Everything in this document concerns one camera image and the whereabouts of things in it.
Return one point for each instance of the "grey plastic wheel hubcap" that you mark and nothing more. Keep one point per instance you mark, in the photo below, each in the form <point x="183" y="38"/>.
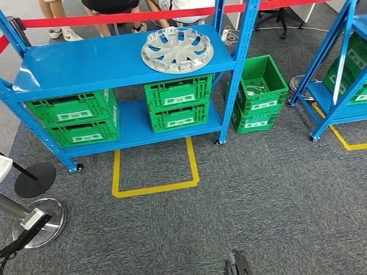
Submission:
<point x="176" y="51"/>

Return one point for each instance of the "black top stanchion post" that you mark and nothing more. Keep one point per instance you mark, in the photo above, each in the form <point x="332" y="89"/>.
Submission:
<point x="20" y="32"/>

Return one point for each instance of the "blue metal shelf rack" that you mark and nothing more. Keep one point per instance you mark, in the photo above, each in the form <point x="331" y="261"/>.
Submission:
<point x="327" y="98"/>
<point x="86" y="64"/>

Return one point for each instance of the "black base stanchion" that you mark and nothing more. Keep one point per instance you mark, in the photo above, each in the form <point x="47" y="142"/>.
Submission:
<point x="35" y="180"/>

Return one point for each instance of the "red barrier belt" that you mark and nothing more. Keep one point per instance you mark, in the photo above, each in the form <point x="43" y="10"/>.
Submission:
<point x="3" y="44"/>
<point x="115" y="17"/>

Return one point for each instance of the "white power strip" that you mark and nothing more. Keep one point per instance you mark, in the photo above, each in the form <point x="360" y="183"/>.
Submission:
<point x="225" y="35"/>

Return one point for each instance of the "black office chair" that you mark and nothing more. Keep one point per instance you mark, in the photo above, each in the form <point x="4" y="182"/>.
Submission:
<point x="283" y="21"/>

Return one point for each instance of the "green plastic crate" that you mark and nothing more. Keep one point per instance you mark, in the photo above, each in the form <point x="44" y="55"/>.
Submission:
<point x="72" y="106"/>
<point x="257" y="72"/>
<point x="356" y="57"/>
<point x="337" y="83"/>
<point x="83" y="131"/>
<point x="179" y="115"/>
<point x="252" y="121"/>
<point x="177" y="89"/>

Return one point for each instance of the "person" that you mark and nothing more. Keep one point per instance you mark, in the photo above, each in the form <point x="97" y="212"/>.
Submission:
<point x="47" y="7"/>
<point x="109" y="4"/>
<point x="189" y="3"/>

